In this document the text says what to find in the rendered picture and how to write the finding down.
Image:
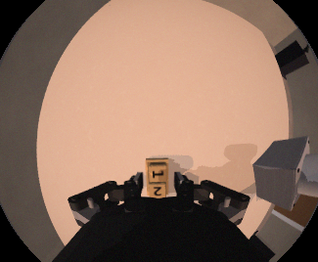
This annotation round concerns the brown wooden tray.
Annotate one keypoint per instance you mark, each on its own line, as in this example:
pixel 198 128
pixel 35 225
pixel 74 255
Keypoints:
pixel 148 160

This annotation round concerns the brown wooden number cube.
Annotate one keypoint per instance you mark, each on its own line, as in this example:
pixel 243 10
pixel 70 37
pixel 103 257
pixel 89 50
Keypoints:
pixel 157 189
pixel 158 171

